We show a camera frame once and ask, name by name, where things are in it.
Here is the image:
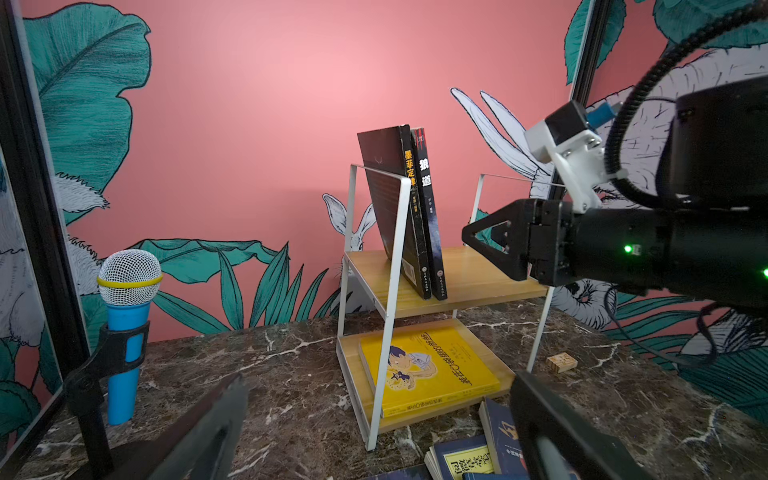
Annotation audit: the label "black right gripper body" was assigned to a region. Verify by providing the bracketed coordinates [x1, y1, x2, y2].
[528, 199, 576, 286]

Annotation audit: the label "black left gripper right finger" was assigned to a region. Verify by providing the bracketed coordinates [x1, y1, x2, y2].
[510, 371, 652, 479]

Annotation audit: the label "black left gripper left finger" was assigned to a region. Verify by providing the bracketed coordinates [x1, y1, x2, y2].
[109, 373, 248, 479]

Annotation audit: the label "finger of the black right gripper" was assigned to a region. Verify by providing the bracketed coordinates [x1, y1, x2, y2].
[462, 199, 536, 281]

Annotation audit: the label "black book white characters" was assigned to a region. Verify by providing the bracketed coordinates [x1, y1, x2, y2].
[411, 127, 448, 301]

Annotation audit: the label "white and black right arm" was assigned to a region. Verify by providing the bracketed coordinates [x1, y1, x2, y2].
[462, 1, 767, 317]

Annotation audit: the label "purple portrait book right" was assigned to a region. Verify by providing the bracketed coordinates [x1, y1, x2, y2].
[479, 398, 529, 479]

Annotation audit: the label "small wooden block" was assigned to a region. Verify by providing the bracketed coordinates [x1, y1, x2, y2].
[546, 352, 579, 374]

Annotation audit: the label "small blue book yellow label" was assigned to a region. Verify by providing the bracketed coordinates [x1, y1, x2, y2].
[424, 436, 494, 480]

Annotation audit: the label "black microphone stand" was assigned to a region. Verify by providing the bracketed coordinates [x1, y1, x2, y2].
[64, 324, 149, 479]

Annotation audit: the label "dark brown leaning book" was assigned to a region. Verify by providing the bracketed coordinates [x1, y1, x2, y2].
[357, 124, 432, 299]

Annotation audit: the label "yellow book on shelf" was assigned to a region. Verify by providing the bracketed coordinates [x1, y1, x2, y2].
[358, 327, 501, 418]

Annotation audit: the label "white wooden two-tier shelf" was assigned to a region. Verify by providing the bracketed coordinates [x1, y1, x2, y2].
[334, 163, 556, 452]

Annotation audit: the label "blue toy microphone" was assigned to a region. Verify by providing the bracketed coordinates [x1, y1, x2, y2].
[97, 249, 163, 426]

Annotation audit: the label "right black frame post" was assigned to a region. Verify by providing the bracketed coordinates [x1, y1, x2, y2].
[548, 0, 616, 199]

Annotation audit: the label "black frame post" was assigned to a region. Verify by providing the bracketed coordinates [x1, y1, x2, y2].
[1, 1, 90, 381]
[548, 0, 616, 199]

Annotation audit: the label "left black frame post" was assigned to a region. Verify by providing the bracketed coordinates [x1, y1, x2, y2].
[1, 1, 90, 381]

